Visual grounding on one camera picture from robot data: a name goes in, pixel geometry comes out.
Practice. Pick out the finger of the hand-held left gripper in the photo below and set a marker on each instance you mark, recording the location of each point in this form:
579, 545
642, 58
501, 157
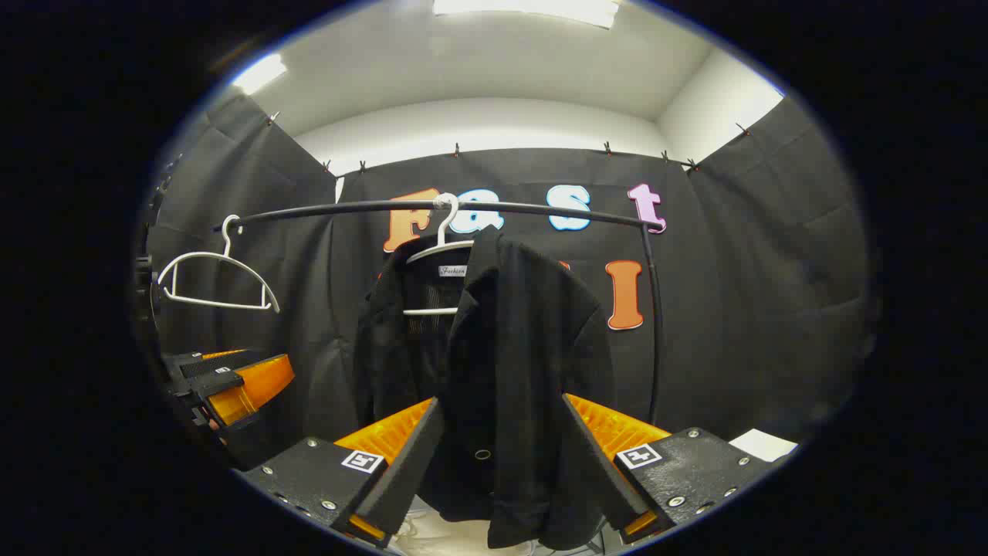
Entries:
251, 390
212, 364

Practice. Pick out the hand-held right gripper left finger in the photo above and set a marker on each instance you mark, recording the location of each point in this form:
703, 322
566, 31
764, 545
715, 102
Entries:
401, 471

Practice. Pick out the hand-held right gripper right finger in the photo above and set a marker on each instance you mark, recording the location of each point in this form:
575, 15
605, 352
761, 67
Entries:
598, 463

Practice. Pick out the black knit jacket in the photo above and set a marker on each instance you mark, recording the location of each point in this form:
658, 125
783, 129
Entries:
525, 347

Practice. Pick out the white plastic clothes hanger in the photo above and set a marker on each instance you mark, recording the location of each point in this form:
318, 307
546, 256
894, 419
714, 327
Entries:
227, 243
440, 249

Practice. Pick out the white paper sheet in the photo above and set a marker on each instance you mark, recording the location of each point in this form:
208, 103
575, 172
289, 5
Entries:
764, 445

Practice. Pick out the black backdrop cloth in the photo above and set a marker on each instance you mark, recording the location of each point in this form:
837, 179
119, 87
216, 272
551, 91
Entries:
772, 293

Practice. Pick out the ceiling light panel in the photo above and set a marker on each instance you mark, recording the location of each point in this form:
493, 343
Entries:
525, 9
258, 73

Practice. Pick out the row of black backdrop clips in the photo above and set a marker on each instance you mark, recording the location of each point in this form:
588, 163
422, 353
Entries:
456, 150

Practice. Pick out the black clothes rack rail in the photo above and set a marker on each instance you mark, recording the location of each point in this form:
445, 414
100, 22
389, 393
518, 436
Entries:
525, 207

